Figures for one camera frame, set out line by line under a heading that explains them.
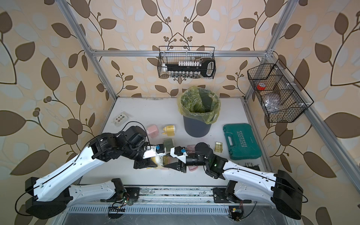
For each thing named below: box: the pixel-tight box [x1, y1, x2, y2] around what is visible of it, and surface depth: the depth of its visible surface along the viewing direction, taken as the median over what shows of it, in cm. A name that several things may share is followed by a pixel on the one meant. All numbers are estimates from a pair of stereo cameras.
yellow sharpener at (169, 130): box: [162, 125, 176, 137], surface depth 96 cm
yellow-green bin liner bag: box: [176, 85, 221, 125], surface depth 84 cm
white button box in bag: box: [111, 111, 134, 127], surface depth 106 cm
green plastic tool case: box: [223, 123, 263, 161], surface depth 91 cm
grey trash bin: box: [182, 115, 212, 138], surface depth 100 cm
